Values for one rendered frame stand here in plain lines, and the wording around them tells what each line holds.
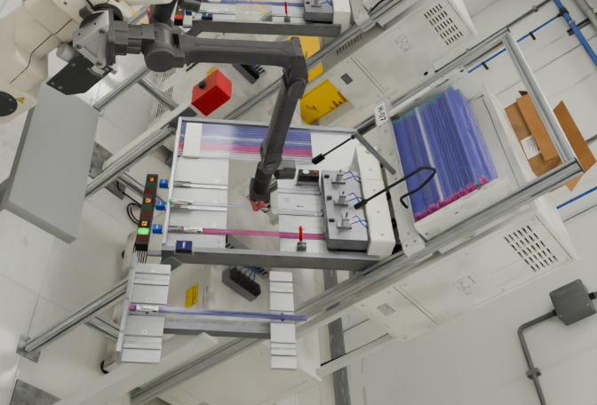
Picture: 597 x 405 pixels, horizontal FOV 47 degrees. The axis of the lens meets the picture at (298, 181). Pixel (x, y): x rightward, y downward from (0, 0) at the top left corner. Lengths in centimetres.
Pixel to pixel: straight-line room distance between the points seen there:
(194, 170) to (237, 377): 85
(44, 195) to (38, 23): 54
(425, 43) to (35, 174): 205
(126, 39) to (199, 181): 87
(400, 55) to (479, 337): 152
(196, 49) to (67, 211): 73
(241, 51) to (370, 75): 183
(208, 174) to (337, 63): 124
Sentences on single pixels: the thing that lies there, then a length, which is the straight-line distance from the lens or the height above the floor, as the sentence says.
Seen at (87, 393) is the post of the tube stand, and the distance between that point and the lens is 243.
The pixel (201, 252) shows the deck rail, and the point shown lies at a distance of 226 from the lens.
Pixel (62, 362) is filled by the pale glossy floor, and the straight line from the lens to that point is 281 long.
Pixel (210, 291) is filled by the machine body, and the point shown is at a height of 62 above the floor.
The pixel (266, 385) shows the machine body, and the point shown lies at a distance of 289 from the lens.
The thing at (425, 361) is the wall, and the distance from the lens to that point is 393.
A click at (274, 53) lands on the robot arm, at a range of 185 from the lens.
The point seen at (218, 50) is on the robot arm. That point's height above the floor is 134.
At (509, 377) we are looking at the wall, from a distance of 366.
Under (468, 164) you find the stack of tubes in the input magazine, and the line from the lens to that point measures 226.
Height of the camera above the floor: 205
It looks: 24 degrees down
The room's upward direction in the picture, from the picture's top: 58 degrees clockwise
